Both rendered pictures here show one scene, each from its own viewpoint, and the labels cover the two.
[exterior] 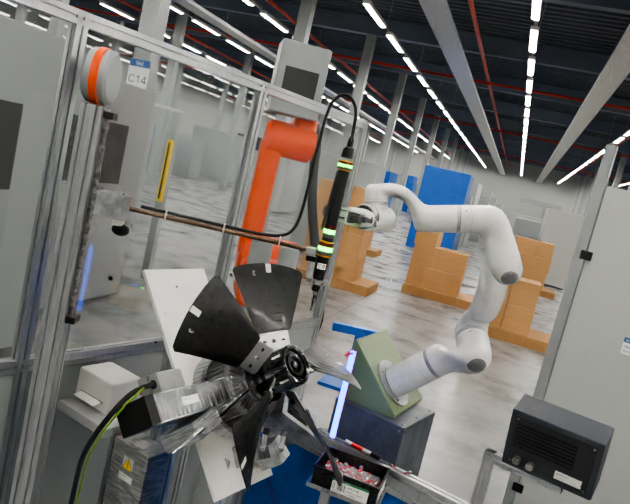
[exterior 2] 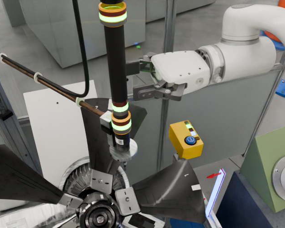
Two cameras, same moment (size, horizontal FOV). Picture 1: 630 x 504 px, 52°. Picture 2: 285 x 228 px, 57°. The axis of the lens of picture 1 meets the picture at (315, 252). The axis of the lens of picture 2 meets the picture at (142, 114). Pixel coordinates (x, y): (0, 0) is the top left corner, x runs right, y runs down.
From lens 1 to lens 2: 1.61 m
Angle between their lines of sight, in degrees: 50
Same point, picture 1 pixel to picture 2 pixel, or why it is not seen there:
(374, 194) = (229, 28)
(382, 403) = (268, 197)
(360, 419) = (247, 198)
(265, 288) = not seen: hidden behind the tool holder
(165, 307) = (41, 124)
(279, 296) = not seen: hidden behind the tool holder
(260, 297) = (97, 135)
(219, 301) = (8, 167)
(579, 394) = not seen: outside the picture
